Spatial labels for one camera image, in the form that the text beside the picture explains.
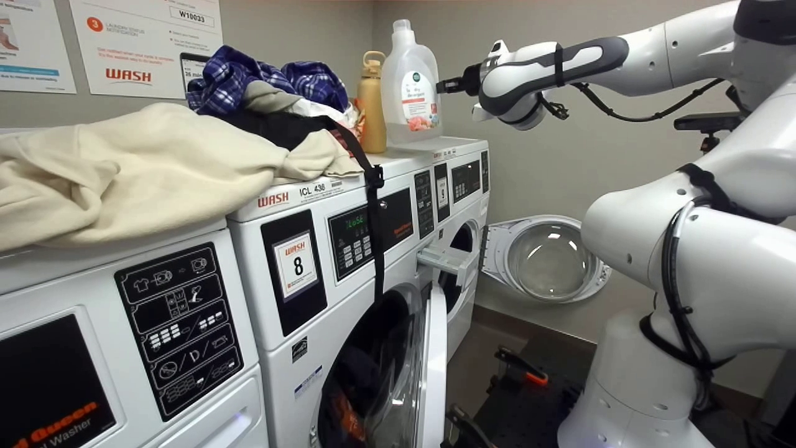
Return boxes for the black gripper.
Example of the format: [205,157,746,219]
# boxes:
[436,56,492,99]

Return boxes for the translucent white detergent bottle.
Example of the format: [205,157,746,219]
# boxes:
[380,16,446,153]

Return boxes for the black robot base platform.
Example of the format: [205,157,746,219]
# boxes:
[446,345,582,448]

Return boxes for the white detergent drawer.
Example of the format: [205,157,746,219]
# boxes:
[415,240,482,289]

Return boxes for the white washing machine numbered 9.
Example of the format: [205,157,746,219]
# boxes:
[418,133,492,357]

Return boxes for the white washing machine numbered 8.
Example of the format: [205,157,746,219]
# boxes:
[229,146,455,448]

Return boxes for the white washing machine unnumbered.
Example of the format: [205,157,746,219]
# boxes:
[0,219,268,448]

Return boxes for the tan plastic bottle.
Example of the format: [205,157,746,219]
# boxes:
[357,46,390,157]

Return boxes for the black panel numbered 9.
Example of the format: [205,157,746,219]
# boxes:
[433,162,454,224]

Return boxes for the black hanging garment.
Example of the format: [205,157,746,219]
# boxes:
[332,121,388,303]

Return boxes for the grey white cloth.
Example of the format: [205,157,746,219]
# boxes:
[245,79,333,120]

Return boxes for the round glass washer door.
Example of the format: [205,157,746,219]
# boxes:
[481,213,614,306]
[388,275,451,448]

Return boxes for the blue patterned laundry bag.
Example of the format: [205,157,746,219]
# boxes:
[184,44,354,120]

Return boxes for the black panel numbered 8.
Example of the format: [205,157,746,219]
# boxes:
[261,206,329,335]

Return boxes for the small black framed sign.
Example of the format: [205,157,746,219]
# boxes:
[176,49,213,90]

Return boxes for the black clamp orange tip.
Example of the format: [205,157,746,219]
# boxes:
[492,345,552,390]

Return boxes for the white poster red wash logo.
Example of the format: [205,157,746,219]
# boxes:
[67,0,225,99]

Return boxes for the cream cloth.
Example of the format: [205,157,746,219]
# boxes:
[0,99,369,254]

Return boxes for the dark orange laundry pile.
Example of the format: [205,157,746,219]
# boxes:
[318,289,418,448]

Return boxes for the white poster blue stripes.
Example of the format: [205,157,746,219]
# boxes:
[0,0,81,95]

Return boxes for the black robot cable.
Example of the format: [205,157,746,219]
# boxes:
[535,40,754,393]

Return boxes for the black camera on stand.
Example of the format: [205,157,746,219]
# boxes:
[673,110,746,157]

